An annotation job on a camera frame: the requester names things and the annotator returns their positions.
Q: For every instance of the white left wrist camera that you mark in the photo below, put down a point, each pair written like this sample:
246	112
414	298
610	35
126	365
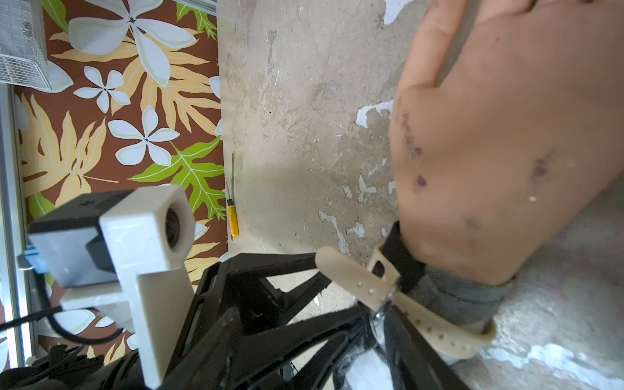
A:
123	253

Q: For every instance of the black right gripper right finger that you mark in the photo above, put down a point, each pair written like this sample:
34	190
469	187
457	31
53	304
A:
412	361

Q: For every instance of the yellow handled tool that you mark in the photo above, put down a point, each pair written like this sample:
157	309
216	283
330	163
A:
230	203

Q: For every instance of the mannequin hand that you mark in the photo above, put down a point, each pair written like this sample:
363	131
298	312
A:
496	156

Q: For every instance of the aluminium frame post left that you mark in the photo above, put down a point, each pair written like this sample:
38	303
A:
16	298

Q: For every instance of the white wire basket left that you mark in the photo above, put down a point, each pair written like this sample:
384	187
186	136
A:
23	45

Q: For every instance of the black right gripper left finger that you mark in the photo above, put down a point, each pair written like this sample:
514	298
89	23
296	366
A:
208	364

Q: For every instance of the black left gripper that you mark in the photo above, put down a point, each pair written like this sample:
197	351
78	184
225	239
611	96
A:
274	352

